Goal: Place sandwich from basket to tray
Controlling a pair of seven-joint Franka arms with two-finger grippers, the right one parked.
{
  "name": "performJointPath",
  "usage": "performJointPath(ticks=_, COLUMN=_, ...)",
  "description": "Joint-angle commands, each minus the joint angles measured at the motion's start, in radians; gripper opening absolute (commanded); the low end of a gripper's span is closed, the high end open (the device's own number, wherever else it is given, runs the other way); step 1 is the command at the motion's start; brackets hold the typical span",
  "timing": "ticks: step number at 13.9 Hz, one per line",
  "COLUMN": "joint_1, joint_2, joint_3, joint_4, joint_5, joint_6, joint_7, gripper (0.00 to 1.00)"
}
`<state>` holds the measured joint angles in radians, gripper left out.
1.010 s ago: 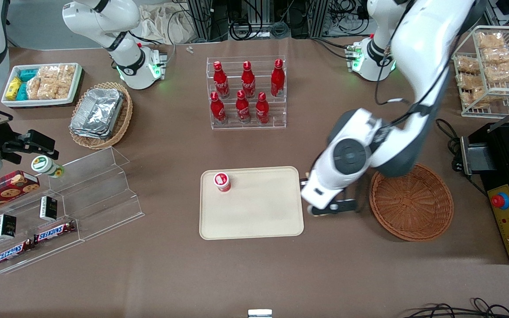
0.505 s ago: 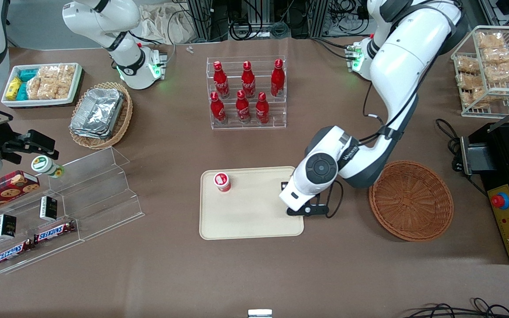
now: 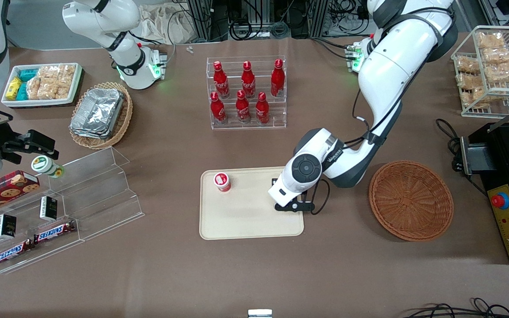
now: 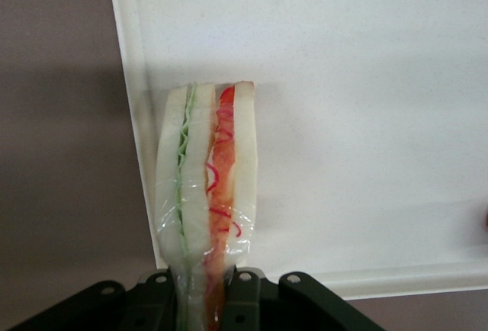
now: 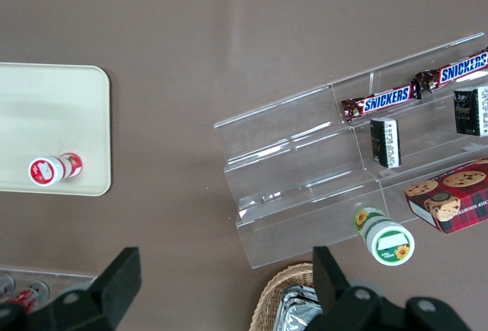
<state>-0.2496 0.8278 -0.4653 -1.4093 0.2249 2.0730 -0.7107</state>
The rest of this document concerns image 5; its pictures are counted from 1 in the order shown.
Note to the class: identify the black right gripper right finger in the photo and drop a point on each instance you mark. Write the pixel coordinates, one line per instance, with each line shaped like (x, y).
(331, 293)

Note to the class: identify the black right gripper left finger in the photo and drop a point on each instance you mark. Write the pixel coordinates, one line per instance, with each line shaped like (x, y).
(114, 285)

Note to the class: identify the light wicker oval basket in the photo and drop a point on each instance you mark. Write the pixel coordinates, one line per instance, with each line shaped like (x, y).
(267, 300)

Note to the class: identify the beige plastic serving tray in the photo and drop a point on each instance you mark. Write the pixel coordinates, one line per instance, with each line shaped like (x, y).
(57, 117)

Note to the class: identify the aluminium foil container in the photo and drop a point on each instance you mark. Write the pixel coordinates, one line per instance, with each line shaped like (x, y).
(297, 308)

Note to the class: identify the clear acrylic bottle rack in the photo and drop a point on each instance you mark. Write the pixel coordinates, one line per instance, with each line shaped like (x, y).
(57, 279)

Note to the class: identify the green lidded yogurt bottle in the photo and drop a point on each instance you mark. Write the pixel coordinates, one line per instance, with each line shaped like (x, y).
(389, 243)

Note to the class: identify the clear acrylic stepped shelf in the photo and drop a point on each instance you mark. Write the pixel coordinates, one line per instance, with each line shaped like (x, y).
(289, 178)

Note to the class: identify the red lidded yogurt bottle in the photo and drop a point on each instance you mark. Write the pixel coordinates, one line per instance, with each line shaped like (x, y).
(49, 169)

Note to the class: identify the red tartan cookie box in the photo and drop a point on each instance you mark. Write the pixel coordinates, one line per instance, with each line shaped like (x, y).
(457, 201)

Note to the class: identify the small black carton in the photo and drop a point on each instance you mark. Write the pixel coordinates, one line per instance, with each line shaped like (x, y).
(385, 142)
(470, 111)

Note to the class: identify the Snickers chocolate bar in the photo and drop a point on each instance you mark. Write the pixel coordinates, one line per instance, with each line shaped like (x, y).
(385, 100)
(457, 69)

